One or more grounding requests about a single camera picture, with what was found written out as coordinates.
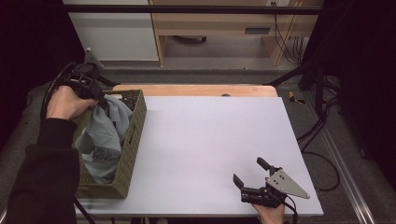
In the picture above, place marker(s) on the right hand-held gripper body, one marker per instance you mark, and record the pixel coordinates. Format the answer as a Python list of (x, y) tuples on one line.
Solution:
[(274, 189)]

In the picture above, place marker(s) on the black horizontal bar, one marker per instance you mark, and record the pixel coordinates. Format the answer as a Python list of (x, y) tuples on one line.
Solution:
[(186, 9)]

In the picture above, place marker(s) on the metal floor rail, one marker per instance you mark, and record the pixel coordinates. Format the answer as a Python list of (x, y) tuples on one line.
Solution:
[(342, 161)]

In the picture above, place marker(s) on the white table board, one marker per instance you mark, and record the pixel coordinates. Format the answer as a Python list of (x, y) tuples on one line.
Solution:
[(211, 149)]

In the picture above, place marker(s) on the yellow and black tool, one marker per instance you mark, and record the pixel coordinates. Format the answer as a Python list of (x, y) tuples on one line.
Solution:
[(294, 97)]

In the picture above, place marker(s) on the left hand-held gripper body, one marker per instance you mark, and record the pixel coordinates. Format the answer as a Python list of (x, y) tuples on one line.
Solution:
[(83, 81)]

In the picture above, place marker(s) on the black stand leg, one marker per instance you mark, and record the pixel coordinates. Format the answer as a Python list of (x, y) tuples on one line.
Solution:
[(84, 211)]

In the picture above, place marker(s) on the olive green woven basket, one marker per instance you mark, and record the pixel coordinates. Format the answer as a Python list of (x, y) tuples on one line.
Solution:
[(130, 146)]

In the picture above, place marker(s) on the white cabinet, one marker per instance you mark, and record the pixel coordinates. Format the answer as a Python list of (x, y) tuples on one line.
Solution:
[(115, 34)]

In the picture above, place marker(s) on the light wooden desk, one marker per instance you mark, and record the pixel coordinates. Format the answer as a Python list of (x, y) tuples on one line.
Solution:
[(218, 21)]

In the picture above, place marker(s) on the person's left hand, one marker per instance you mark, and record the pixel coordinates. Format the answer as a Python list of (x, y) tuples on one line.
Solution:
[(64, 105)]

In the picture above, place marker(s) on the grey cloth garment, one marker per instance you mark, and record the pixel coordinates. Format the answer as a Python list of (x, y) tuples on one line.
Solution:
[(102, 140)]

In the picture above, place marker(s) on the black metal stand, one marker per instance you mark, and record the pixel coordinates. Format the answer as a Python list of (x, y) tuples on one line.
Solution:
[(311, 74)]

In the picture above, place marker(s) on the person's right hand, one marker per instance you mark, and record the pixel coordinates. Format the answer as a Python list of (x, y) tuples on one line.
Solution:
[(270, 214)]

